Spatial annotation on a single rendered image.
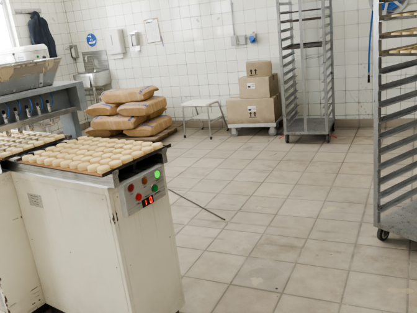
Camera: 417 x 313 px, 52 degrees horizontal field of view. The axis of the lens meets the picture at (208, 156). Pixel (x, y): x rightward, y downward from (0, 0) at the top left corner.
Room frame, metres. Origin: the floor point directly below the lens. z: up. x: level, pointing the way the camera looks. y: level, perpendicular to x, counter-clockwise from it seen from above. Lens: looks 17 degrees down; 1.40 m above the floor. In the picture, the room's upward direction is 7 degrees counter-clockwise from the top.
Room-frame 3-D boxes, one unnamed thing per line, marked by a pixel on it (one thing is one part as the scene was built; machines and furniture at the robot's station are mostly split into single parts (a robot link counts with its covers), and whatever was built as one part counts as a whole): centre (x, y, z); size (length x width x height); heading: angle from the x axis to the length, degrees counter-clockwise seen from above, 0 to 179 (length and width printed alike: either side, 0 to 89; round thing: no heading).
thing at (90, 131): (5.84, 1.28, 0.19); 0.72 x 0.42 x 0.15; 155
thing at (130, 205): (1.67, 0.29, 0.77); 0.24 x 0.04 x 0.14; 143
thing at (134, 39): (6.23, 0.86, 1.27); 0.19 x 0.10 x 0.30; 153
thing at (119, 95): (5.71, 0.96, 0.62); 0.72 x 0.42 x 0.17; 69
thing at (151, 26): (6.17, 0.56, 1.37); 0.27 x 0.02 x 0.40; 63
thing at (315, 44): (4.77, -1.22, 1.05); 0.60 x 0.40 x 0.01; 156
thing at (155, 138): (5.72, 1.01, 0.06); 1.20 x 0.80 x 0.11; 65
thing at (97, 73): (6.46, 1.53, 0.93); 0.99 x 0.38 x 1.09; 63
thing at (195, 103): (5.49, -0.01, 0.23); 0.45 x 0.45 x 0.46; 55
